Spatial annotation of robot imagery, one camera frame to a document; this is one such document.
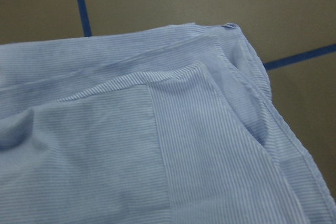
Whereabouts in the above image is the light blue striped shirt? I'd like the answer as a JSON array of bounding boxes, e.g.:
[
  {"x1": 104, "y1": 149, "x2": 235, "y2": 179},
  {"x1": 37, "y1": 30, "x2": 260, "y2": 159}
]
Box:
[{"x1": 1, "y1": 23, "x2": 335, "y2": 223}]

